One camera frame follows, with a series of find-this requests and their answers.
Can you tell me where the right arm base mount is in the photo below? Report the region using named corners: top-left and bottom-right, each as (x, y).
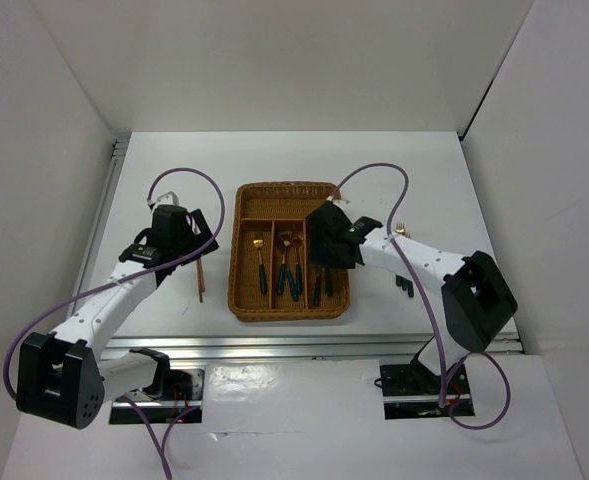
top-left (373, 360), bottom-right (475, 420)

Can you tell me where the brown wicker cutlery tray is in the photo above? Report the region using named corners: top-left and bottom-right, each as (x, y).
top-left (228, 181), bottom-right (350, 323)

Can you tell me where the aluminium left rail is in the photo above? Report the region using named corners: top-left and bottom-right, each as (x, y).
top-left (73, 132), bottom-right (132, 295)

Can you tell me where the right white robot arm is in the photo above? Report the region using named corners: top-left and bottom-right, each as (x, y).
top-left (306, 200), bottom-right (518, 392)

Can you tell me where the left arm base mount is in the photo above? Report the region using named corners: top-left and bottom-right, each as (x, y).
top-left (125, 362), bottom-right (206, 425)

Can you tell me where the copper chopstick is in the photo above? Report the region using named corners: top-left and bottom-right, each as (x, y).
top-left (197, 258), bottom-right (206, 293)
top-left (196, 258), bottom-right (205, 303)

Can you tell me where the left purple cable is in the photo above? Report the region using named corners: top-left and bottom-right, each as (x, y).
top-left (3, 168), bottom-right (225, 480)

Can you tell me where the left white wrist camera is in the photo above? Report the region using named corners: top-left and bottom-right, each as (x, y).
top-left (147, 191), bottom-right (180, 211)

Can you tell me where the aluminium front rail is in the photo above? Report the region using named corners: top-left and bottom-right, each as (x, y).
top-left (93, 333), bottom-right (525, 362)

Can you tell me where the purple cable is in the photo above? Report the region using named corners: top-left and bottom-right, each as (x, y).
top-left (3, 168), bottom-right (225, 480)
top-left (331, 162), bottom-right (514, 430)

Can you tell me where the right small fork green handle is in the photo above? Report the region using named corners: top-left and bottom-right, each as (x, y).
top-left (395, 275), bottom-right (414, 298)

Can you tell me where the aluminium rail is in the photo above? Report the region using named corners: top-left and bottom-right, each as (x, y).
top-left (93, 333), bottom-right (525, 362)
top-left (73, 132), bottom-right (132, 295)

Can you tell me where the small gold spoon green handle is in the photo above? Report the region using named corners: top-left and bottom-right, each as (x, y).
top-left (293, 234), bottom-right (304, 296)

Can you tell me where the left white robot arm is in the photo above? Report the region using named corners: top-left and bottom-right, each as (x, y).
top-left (15, 204), bottom-right (218, 429)

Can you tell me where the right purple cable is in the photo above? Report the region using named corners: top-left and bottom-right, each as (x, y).
top-left (331, 162), bottom-right (514, 430)

